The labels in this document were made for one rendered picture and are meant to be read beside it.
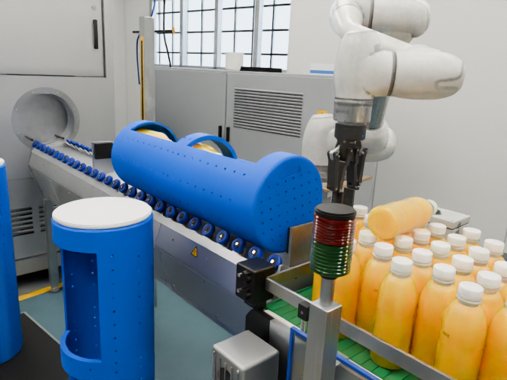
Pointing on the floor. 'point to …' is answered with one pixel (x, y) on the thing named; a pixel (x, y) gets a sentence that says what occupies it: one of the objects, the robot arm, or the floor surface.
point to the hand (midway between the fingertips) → (342, 203)
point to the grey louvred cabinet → (247, 110)
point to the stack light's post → (322, 341)
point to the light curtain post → (147, 80)
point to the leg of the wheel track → (50, 247)
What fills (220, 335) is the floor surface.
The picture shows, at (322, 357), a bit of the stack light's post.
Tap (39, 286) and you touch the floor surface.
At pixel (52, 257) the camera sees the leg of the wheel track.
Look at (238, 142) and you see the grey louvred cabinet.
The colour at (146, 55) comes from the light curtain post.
